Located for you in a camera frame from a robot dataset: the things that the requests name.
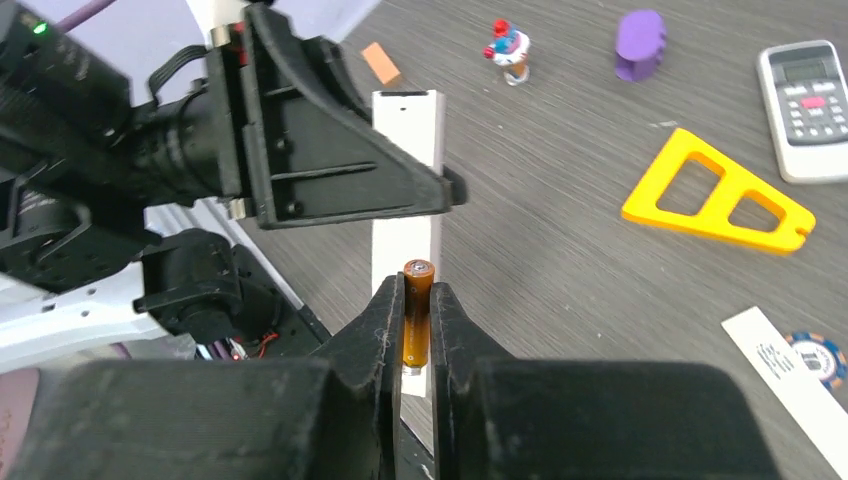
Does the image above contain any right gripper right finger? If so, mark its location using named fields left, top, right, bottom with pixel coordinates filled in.
left=430, top=282, right=780, bottom=479

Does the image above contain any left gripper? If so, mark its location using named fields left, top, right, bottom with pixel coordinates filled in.
left=205, top=4, right=453, bottom=230

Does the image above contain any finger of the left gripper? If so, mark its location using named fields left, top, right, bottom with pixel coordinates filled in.
left=442, top=166, right=468, bottom=206

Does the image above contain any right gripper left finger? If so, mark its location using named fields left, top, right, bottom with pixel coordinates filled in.
left=9, top=275, right=404, bottom=479

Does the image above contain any white remote battery cover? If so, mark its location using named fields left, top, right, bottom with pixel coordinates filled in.
left=370, top=89, right=446, bottom=400

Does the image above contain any orange small cylinder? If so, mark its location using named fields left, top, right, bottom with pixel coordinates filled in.
left=403, top=259, right=436, bottom=376

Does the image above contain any long white remote lid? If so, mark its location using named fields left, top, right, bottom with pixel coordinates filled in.
left=721, top=307, right=847, bottom=479

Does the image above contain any white remote control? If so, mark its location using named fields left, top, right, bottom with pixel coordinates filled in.
left=757, top=40, right=847, bottom=184

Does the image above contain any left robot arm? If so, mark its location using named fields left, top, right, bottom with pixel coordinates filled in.
left=1, top=1, right=467, bottom=344

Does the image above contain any long wooden block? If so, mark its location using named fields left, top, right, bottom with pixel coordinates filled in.
left=361, top=42, right=402, bottom=88

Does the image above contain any small clown figurine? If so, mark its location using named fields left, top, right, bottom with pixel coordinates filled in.
left=482, top=19, right=531, bottom=87

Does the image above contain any purple spool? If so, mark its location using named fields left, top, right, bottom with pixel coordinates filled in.
left=614, top=9, right=667, bottom=82

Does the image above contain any poker chip left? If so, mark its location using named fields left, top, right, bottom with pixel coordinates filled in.
left=785, top=331, right=847, bottom=391

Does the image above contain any yellow triangular frame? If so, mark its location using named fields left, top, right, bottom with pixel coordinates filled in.
left=621, top=128, right=816, bottom=255

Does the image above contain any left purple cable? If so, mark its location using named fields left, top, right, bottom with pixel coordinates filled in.
left=56, top=0, right=121, bottom=33

